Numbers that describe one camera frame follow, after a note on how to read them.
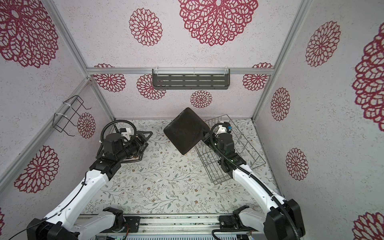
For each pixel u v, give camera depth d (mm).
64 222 393
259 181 474
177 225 749
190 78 931
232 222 648
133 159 921
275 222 383
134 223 732
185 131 779
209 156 977
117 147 577
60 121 717
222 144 580
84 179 490
